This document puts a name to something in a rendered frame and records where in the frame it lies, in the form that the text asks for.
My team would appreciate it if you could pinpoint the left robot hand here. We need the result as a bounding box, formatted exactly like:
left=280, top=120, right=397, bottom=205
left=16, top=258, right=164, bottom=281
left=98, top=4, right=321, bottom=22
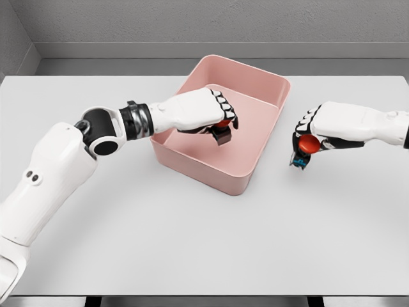
left=176, top=88, right=240, bottom=139

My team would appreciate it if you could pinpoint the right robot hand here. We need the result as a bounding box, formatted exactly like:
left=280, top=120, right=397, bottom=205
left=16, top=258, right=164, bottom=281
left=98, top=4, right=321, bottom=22
left=292, top=101, right=366, bottom=159

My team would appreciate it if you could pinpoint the red button industrial switch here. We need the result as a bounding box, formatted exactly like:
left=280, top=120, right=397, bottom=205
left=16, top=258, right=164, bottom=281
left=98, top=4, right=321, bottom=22
left=289, top=133, right=321, bottom=171
left=211, top=120, right=231, bottom=146

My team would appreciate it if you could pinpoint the pink plastic basket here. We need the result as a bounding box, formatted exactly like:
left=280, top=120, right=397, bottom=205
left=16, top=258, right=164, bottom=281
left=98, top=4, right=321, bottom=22
left=150, top=54, right=292, bottom=196

